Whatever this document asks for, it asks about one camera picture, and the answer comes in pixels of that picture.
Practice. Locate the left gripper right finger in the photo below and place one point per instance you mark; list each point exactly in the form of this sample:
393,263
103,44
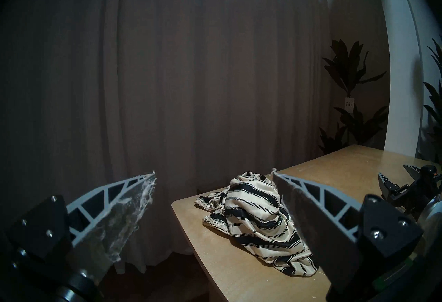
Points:
331,228

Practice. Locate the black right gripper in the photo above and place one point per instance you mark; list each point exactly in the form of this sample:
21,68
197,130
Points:
424,187

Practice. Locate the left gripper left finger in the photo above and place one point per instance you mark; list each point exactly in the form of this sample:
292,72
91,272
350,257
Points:
103,215

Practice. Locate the black cream striped garment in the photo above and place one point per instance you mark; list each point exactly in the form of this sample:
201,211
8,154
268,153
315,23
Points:
255,208

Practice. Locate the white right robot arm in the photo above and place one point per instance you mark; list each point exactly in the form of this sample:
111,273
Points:
433,222

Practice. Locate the dark leafy plant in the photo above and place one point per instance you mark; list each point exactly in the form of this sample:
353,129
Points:
435,97

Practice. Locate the white plant label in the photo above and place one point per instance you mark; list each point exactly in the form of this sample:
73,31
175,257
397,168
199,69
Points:
349,102

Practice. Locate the light wooden table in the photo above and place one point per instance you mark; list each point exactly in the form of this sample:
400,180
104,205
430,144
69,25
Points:
224,263

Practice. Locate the tall dark leafy houseplant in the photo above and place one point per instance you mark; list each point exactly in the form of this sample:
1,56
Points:
348,63

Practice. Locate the long pleated curtain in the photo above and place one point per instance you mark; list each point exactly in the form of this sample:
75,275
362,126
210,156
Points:
172,80

